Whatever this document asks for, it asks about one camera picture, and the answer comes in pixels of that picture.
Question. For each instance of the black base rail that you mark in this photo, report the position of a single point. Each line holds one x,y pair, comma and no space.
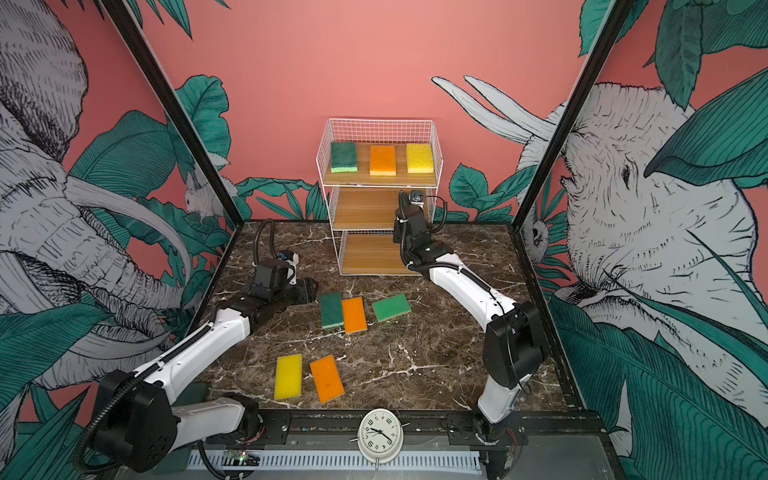
412,444

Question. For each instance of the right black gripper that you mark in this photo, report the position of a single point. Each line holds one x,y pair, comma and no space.
400,235

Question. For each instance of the orange sponge tilted front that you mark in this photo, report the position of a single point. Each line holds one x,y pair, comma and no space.
327,379

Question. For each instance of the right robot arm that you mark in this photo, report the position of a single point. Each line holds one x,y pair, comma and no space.
515,344

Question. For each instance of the black frame post left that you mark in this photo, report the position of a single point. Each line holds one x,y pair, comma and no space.
126,25

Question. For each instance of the dark green sponge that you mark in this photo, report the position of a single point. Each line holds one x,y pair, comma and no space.
343,157
331,310

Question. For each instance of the black frame post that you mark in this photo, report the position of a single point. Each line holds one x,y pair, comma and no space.
613,22
126,25

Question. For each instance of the light green yellow sponge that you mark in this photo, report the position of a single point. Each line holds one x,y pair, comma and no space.
392,307

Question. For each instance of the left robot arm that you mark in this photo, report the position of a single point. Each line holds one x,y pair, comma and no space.
138,423

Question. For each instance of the dark green sponge beside orange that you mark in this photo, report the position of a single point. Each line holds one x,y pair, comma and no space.
331,310

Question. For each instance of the yellow sponge on table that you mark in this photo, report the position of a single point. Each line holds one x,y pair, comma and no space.
288,377

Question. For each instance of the black frame post right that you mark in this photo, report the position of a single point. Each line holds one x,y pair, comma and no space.
613,22

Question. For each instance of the white wire wooden shelf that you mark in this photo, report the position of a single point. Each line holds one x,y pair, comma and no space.
361,208

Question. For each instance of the white analog clock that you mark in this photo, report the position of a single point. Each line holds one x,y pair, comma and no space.
380,436

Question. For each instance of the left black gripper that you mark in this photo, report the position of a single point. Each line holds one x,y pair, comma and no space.
305,289

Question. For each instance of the white slotted cable duct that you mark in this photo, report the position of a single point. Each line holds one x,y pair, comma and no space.
460,462

